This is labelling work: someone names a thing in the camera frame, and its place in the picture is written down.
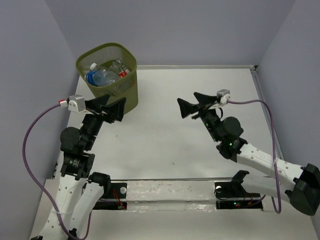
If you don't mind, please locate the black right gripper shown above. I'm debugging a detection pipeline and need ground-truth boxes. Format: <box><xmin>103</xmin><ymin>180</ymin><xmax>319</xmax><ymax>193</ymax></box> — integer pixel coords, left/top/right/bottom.
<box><xmin>176</xmin><ymin>91</ymin><xmax>221</xmax><ymax>142</ymax></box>

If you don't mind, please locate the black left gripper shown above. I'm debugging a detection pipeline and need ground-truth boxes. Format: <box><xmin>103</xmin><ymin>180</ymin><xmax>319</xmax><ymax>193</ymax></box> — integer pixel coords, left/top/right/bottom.
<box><xmin>81</xmin><ymin>93</ymin><xmax>127</xmax><ymax>149</ymax></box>

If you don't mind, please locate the blue label clear bottle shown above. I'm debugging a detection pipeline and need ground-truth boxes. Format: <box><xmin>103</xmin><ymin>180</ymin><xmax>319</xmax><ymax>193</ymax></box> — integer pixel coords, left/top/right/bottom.
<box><xmin>85</xmin><ymin>63</ymin><xmax>110</xmax><ymax>87</ymax></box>

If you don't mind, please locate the red cap clear bottle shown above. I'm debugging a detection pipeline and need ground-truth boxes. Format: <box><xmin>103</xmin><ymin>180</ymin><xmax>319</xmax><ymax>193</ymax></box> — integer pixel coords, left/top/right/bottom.
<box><xmin>109</xmin><ymin>59</ymin><xmax>131</xmax><ymax>78</ymax></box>

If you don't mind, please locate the square bottle cream label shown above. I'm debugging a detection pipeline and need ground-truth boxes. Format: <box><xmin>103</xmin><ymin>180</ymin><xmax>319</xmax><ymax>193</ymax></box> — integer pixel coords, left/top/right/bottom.
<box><xmin>100</xmin><ymin>65</ymin><xmax>121</xmax><ymax>85</ymax></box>

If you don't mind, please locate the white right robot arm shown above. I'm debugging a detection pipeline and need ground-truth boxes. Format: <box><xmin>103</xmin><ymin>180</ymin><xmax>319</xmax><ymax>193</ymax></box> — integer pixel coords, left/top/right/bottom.
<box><xmin>177</xmin><ymin>89</ymin><xmax>320</xmax><ymax>216</ymax></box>

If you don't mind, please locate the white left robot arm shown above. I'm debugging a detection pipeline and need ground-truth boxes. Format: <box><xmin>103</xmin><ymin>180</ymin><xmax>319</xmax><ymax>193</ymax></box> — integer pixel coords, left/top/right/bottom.
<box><xmin>34</xmin><ymin>94</ymin><xmax>126</xmax><ymax>240</ymax></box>

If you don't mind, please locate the olive green slatted bin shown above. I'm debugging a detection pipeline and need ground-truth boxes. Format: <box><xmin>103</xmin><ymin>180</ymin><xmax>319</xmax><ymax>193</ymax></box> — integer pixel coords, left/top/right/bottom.
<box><xmin>75</xmin><ymin>42</ymin><xmax>139</xmax><ymax>114</ymax></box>

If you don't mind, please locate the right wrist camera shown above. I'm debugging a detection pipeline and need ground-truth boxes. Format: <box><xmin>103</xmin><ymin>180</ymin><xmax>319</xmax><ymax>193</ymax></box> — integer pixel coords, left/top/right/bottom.
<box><xmin>210</xmin><ymin>89</ymin><xmax>231</xmax><ymax>109</ymax></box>

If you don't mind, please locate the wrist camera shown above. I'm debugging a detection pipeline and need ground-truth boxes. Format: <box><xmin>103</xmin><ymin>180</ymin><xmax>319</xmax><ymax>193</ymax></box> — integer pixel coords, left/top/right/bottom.
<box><xmin>210</xmin><ymin>89</ymin><xmax>231</xmax><ymax>109</ymax></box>
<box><xmin>67</xmin><ymin>94</ymin><xmax>86</xmax><ymax>113</ymax></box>

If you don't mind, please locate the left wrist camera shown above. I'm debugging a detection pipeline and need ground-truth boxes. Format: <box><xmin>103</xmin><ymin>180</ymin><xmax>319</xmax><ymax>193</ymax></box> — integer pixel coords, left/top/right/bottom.
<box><xmin>67</xmin><ymin>94</ymin><xmax>86</xmax><ymax>113</ymax></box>

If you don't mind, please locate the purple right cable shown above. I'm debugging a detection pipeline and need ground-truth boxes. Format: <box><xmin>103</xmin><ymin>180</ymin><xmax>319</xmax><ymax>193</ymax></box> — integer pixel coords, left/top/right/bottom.
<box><xmin>226</xmin><ymin>99</ymin><xmax>282</xmax><ymax>214</ymax></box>

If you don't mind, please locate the purple cable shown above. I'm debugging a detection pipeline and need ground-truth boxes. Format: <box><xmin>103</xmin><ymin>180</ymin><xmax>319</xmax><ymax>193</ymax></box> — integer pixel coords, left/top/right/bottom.
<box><xmin>226</xmin><ymin>99</ymin><xmax>282</xmax><ymax>214</ymax></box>
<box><xmin>22</xmin><ymin>99</ymin><xmax>92</xmax><ymax>240</ymax></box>

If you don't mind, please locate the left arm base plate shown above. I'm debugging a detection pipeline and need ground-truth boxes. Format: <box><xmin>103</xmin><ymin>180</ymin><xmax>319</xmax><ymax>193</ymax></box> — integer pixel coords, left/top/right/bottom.
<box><xmin>93</xmin><ymin>181</ymin><xmax>128</xmax><ymax>211</ymax></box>

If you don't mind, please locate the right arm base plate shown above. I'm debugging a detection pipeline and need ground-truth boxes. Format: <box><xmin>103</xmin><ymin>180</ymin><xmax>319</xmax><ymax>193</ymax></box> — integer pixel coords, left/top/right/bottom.
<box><xmin>213</xmin><ymin>181</ymin><xmax>263</xmax><ymax>210</ymax></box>

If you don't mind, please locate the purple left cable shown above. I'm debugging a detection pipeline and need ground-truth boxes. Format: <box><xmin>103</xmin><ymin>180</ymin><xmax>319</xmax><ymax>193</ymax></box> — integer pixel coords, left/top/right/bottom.
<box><xmin>22</xmin><ymin>99</ymin><xmax>92</xmax><ymax>240</ymax></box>

